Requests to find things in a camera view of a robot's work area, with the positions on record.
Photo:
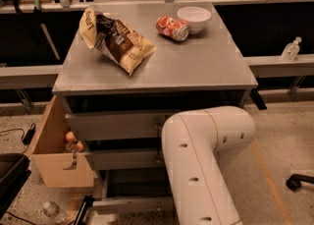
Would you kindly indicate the grey bottom drawer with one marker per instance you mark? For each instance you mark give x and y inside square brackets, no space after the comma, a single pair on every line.
[134,190]

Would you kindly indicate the grey drawer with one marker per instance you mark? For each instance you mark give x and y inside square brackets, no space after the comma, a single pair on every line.
[125,159]
[134,190]
[145,124]

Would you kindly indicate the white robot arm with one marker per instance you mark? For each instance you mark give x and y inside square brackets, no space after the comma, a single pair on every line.
[191,144]

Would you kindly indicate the grey drawer cabinet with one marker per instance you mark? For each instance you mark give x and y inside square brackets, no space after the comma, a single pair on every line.
[203,72]

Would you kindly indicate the grey middle drawer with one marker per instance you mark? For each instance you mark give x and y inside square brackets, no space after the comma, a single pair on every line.
[125,159]

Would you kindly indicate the grey top drawer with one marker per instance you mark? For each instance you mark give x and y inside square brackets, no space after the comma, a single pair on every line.
[145,124]

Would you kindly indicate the yellow brown chip bag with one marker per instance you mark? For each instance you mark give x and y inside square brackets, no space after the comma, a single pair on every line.
[113,38]

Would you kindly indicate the red soda can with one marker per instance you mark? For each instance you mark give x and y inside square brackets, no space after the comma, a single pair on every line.
[172,28]

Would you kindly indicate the white bowl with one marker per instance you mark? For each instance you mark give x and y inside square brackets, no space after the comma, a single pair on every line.
[196,18]

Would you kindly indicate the red apple lower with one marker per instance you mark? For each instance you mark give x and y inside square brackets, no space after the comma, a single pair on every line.
[80,146]

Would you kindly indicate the red apple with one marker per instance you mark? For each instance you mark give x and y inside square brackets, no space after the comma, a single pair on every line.
[80,146]
[70,137]

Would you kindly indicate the red apple upper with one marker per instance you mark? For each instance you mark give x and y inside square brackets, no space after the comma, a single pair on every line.
[70,137]

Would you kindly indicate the wooden side box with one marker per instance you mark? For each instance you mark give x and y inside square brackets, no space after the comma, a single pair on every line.
[57,167]

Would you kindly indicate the black clamp tool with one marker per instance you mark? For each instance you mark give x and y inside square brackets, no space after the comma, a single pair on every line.
[85,205]

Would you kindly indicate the black power adapter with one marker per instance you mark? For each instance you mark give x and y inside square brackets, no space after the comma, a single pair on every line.
[29,134]

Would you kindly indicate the clear sanitizer bottle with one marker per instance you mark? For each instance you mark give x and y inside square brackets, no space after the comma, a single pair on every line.
[291,50]

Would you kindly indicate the clear plastic water bottle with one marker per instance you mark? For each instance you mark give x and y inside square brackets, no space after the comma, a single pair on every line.
[53,211]

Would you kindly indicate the black bin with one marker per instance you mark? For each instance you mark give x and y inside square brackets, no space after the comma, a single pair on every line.
[13,174]

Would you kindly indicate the black chair caster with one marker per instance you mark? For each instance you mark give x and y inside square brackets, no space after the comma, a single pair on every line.
[295,180]

